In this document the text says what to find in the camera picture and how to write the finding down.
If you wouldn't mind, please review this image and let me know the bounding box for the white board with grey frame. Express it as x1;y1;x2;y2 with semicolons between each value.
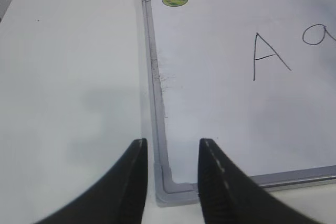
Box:
142;0;335;206

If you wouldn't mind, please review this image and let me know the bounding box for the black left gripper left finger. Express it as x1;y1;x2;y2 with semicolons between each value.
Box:
40;138;148;223

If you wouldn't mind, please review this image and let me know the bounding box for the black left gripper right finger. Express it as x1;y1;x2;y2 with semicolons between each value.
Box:
197;138;335;223

